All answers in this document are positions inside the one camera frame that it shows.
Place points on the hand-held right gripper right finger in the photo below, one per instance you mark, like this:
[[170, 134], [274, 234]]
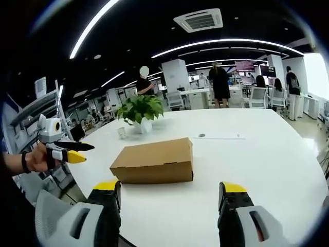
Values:
[[239, 213]]

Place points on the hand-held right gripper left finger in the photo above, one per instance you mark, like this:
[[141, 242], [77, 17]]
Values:
[[102, 213]]

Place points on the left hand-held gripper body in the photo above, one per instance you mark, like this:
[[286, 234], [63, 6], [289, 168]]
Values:
[[50, 130]]

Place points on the brown cardboard shoe box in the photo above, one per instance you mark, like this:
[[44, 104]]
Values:
[[156, 162]]

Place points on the person's left hand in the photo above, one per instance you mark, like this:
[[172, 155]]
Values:
[[39, 159]]

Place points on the grey metal shelf rack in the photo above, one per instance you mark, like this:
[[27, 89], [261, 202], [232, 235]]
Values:
[[33, 121]]

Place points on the black wristband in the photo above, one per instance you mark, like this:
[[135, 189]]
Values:
[[25, 162]]

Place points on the small white cup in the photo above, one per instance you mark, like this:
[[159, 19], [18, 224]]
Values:
[[121, 133]]

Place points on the grey mesh office chair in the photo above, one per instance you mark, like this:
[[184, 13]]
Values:
[[48, 213]]

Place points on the white plant pot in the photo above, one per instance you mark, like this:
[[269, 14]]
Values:
[[143, 126]]

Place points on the green potted plant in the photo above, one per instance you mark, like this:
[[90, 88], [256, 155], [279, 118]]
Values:
[[141, 109]]

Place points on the white paper strip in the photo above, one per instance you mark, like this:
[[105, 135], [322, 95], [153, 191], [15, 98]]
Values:
[[218, 137]]

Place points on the white office chair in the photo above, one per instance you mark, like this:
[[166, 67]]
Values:
[[175, 100], [257, 97], [277, 99]]

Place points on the white square pillar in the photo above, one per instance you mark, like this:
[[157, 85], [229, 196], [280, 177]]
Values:
[[174, 76]]

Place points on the white office desk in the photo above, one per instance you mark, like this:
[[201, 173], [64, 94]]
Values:
[[199, 97]]

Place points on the ceiling air conditioner vent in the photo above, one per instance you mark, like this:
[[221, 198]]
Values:
[[198, 20]]

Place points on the wall display screen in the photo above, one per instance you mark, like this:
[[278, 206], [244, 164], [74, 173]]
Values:
[[245, 66], [268, 71]]

